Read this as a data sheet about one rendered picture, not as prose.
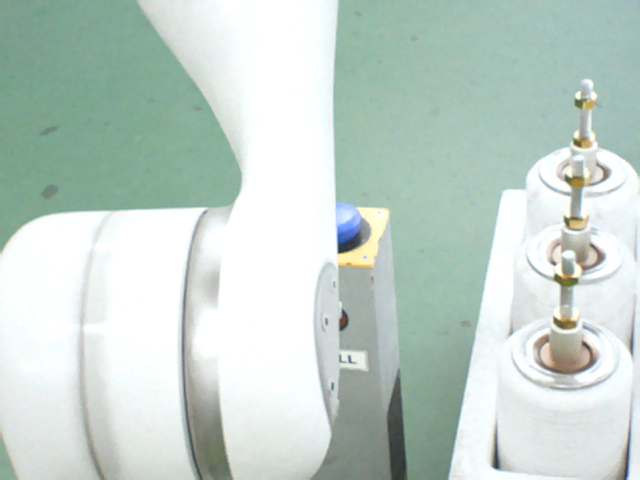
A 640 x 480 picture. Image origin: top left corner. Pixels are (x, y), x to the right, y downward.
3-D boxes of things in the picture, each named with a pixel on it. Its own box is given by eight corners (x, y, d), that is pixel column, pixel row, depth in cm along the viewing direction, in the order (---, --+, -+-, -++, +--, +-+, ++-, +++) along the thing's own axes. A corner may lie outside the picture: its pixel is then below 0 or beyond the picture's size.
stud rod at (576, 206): (566, 238, 96) (569, 156, 92) (577, 234, 96) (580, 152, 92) (573, 244, 95) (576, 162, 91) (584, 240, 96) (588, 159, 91)
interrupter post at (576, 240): (552, 258, 97) (553, 224, 95) (572, 245, 98) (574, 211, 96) (576, 271, 96) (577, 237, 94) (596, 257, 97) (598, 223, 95)
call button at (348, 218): (356, 256, 89) (354, 233, 88) (303, 252, 90) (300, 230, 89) (367, 224, 92) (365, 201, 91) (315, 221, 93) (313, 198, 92)
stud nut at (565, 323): (576, 312, 86) (577, 303, 86) (583, 328, 85) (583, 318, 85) (549, 316, 86) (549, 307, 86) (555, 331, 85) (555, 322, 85)
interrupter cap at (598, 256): (506, 259, 98) (506, 252, 97) (569, 219, 101) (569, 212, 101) (580, 301, 93) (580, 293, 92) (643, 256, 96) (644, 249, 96)
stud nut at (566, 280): (578, 269, 84) (579, 260, 84) (585, 285, 83) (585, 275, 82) (550, 273, 84) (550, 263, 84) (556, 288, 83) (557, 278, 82)
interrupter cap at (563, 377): (602, 317, 91) (602, 310, 90) (632, 386, 85) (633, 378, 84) (501, 330, 91) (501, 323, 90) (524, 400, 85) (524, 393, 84)
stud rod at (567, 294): (570, 334, 87) (574, 248, 83) (574, 343, 86) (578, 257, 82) (556, 335, 87) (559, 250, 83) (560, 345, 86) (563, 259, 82)
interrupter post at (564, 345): (576, 344, 89) (578, 309, 87) (585, 366, 87) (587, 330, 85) (544, 348, 89) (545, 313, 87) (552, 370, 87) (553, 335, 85)
